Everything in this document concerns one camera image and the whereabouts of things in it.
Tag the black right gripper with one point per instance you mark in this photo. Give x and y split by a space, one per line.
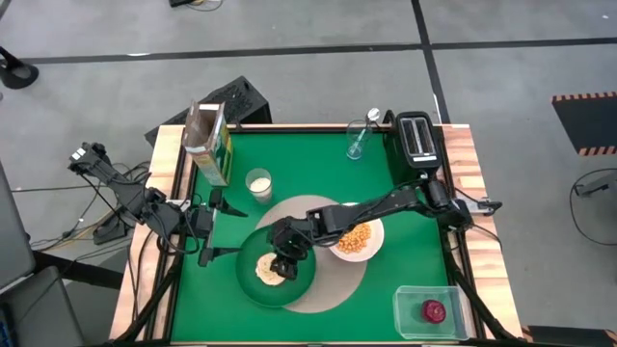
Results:
289 238

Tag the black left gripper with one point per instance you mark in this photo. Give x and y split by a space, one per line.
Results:
202 221

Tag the toast slice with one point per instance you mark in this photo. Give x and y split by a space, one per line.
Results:
264 272

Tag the panda cereal box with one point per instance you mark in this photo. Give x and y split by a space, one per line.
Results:
212 154

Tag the red apple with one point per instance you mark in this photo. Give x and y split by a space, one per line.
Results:
434 311

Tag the white plastic spoon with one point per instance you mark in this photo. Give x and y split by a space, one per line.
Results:
373 114

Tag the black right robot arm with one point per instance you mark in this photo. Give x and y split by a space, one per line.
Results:
385 202

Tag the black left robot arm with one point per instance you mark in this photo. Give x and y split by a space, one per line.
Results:
120 188

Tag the green round plate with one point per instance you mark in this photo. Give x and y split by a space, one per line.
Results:
289 294

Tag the beige round placemat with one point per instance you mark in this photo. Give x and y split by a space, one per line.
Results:
337 284

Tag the glass of milk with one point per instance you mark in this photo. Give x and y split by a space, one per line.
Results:
259 185

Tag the white bowl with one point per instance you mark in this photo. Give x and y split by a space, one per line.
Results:
377 243

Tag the green table mat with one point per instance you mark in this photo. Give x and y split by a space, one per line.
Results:
313 164

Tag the black power adapter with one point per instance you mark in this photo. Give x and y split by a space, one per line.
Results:
111 233

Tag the black plastic crate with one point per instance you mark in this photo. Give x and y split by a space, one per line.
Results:
241 98

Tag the clear plastic container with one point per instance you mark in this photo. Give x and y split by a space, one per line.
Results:
410 313

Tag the black toaster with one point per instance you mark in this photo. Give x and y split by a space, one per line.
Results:
400 159

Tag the dark grey chair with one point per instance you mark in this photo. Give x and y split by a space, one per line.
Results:
38 313

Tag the grey computer monitor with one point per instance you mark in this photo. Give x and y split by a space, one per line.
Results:
14 231

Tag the black stand base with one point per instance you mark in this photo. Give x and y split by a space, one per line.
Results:
17 74

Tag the black orange striped platform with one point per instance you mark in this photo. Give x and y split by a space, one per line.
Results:
569 337
588 120

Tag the grey floor device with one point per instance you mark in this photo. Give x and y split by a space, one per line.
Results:
595 185

